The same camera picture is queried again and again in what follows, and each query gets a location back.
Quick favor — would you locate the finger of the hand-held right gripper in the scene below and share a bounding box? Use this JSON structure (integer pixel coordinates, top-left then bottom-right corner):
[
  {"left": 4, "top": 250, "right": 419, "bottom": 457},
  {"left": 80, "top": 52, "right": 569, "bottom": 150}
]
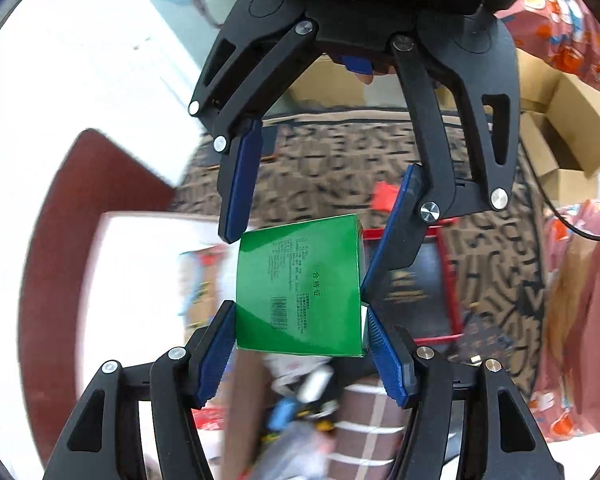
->
[
  {"left": 360, "top": 34, "right": 522, "bottom": 306},
  {"left": 187, "top": 12, "right": 320, "bottom": 244}
]

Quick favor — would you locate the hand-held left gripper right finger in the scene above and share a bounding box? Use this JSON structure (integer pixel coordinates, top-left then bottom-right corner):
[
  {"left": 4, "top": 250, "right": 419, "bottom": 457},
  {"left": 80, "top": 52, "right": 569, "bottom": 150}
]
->
[{"left": 365, "top": 305, "right": 565, "bottom": 480}]

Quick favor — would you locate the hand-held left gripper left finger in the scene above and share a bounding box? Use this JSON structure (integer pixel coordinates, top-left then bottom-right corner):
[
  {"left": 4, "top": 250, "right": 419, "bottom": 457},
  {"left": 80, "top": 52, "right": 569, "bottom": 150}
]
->
[{"left": 42, "top": 300, "right": 237, "bottom": 480}]

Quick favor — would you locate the green paper box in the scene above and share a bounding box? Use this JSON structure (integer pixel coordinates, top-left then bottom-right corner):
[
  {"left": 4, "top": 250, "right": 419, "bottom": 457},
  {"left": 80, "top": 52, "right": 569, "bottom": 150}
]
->
[{"left": 235, "top": 213, "right": 370, "bottom": 359}]

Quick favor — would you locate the brown cardboard box white inside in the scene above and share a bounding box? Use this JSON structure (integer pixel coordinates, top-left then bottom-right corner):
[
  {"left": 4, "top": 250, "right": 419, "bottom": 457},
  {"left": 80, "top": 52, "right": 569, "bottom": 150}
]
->
[{"left": 77, "top": 210, "right": 286, "bottom": 480}]

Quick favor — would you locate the small red packet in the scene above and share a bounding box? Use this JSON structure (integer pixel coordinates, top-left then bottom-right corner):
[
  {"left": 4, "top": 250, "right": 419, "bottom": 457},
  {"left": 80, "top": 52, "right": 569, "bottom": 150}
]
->
[{"left": 370, "top": 182, "right": 408, "bottom": 213}]

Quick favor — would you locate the red framed black box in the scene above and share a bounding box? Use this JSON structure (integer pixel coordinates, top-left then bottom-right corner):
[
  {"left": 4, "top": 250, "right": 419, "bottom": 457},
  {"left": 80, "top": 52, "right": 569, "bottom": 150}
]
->
[{"left": 362, "top": 225, "right": 466, "bottom": 347}]

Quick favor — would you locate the brown white striped cloth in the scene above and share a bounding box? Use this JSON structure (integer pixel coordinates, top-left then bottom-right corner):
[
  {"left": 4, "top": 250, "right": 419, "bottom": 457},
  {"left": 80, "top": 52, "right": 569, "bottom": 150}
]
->
[{"left": 330, "top": 380, "right": 421, "bottom": 480}]

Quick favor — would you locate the printed paper packet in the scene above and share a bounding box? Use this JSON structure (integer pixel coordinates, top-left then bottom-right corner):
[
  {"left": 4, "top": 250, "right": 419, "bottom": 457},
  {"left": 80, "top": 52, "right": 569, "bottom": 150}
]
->
[{"left": 177, "top": 246, "right": 237, "bottom": 332}]

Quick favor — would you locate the open cardboard carton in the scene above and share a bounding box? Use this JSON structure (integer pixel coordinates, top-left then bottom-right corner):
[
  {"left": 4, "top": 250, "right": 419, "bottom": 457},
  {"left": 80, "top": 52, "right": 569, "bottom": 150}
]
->
[
  {"left": 517, "top": 50, "right": 600, "bottom": 176},
  {"left": 285, "top": 54, "right": 412, "bottom": 111},
  {"left": 520, "top": 110, "right": 600, "bottom": 209}
]

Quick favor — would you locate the dark brown patterned box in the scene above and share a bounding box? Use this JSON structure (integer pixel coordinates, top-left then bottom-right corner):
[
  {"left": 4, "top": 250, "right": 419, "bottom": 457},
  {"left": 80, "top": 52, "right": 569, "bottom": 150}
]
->
[{"left": 460, "top": 310, "right": 522, "bottom": 367}]

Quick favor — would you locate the frosted glass door with drawing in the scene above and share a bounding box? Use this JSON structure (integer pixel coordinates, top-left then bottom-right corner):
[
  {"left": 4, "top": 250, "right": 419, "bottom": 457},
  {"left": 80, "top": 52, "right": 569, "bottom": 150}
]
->
[{"left": 125, "top": 0, "right": 246, "bottom": 78}]

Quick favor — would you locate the red printed blanket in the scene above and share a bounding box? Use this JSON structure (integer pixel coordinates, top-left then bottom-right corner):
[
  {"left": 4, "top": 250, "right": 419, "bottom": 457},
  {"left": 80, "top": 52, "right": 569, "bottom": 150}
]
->
[{"left": 495, "top": 0, "right": 600, "bottom": 443}]

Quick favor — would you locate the black cable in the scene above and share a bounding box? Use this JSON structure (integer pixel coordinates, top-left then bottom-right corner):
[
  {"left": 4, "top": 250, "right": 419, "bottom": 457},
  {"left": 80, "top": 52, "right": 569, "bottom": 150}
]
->
[{"left": 520, "top": 150, "right": 600, "bottom": 242}]

